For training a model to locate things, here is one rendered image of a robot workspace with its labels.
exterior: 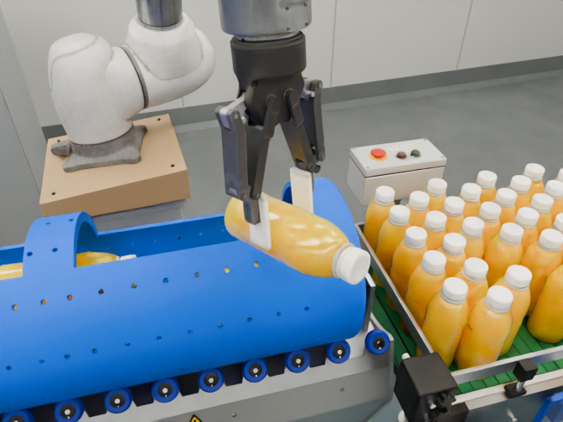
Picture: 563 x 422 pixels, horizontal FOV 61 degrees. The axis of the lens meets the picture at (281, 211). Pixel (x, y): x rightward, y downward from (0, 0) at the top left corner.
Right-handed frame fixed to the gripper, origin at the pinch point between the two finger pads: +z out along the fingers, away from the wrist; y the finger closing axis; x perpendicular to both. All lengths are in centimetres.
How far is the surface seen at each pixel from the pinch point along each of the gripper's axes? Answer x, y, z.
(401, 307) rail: 0.1, 28.9, 34.4
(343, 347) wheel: 2.3, 14.1, 34.8
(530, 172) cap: -4, 73, 21
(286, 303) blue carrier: 3.1, 2.4, 17.7
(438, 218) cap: 1.4, 42.5, 21.6
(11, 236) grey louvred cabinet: 192, 4, 84
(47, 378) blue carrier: 19.9, -26.9, 21.1
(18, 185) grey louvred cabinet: 183, 13, 59
